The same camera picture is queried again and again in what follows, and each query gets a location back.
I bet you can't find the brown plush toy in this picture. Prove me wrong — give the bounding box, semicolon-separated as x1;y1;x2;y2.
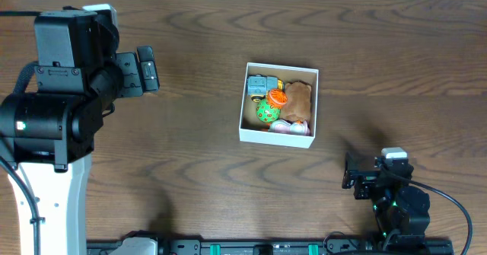
280;81;312;122

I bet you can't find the pink white duck toy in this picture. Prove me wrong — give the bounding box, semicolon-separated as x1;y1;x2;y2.
269;120;310;136

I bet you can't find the orange lattice ball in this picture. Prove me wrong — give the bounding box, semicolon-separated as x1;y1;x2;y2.
266;88;288;109

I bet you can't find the green ball with numbers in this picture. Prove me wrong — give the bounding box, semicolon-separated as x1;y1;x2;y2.
256;100;281;123

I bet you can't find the white cardboard box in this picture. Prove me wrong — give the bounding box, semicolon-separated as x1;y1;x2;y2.
239;62;319;148

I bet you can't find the yellow grey toy truck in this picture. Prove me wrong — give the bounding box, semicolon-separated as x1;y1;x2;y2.
247;75;285;103

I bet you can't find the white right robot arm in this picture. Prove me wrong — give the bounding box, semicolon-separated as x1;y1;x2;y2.
342;147;430;251

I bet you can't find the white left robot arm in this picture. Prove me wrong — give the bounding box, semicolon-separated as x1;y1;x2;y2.
1;46;159;254

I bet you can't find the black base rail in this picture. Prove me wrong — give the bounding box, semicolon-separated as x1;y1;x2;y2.
86;231;454;255

